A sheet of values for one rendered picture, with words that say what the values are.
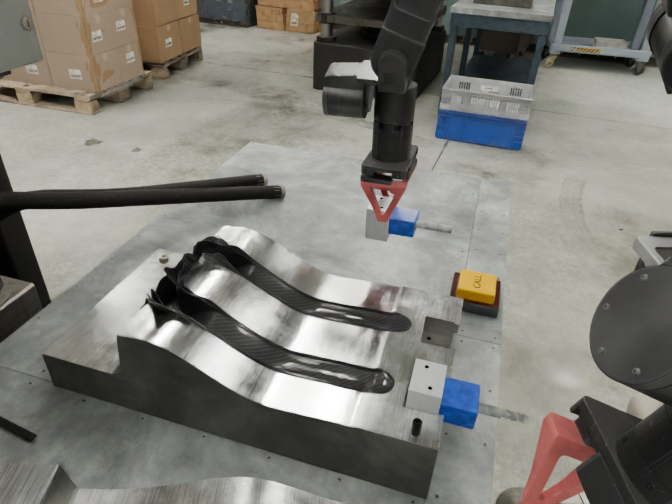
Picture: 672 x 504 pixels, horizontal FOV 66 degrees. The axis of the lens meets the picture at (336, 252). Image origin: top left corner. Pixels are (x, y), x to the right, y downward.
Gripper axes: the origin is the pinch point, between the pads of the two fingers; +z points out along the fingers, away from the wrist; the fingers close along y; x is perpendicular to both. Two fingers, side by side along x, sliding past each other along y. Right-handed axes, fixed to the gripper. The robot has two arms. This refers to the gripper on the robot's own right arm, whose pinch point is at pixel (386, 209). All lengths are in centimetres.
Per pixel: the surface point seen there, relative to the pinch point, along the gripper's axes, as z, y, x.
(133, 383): 9.1, 36.6, -22.3
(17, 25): -21, -8, -73
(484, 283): 12.0, -2.1, 16.9
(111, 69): 64, -261, -271
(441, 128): 90, -290, -22
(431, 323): 7.5, 16.0, 10.5
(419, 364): 3.6, 27.9, 10.6
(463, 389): 5.0, 28.6, 15.8
